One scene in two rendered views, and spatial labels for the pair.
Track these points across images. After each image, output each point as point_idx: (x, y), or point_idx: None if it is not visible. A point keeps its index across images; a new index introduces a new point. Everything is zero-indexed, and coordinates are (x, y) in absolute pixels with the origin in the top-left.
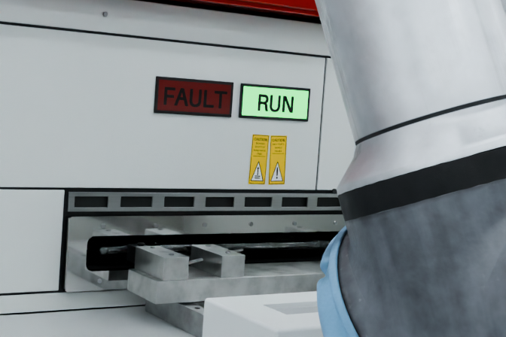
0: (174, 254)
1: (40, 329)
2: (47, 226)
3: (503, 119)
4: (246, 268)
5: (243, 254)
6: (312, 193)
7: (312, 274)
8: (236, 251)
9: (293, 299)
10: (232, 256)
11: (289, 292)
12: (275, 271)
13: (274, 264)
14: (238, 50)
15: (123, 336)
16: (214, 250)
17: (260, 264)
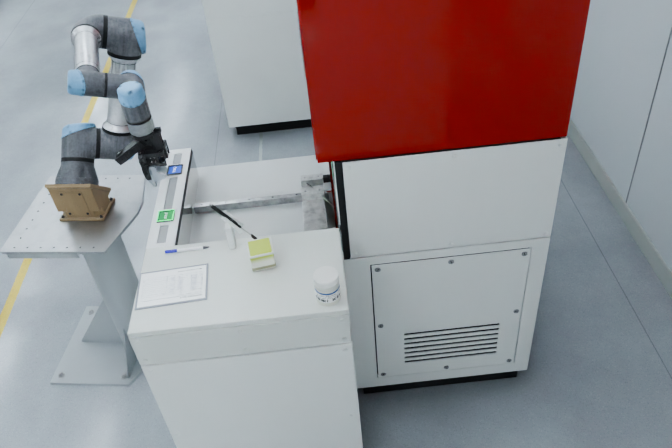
0: (305, 178)
1: (312, 171)
2: None
3: (106, 120)
4: (315, 205)
5: (302, 194)
6: (337, 211)
7: (303, 220)
8: (329, 203)
9: (183, 157)
10: (301, 191)
11: (188, 158)
12: (308, 211)
13: (322, 215)
14: None
15: (299, 185)
16: (311, 189)
17: (323, 211)
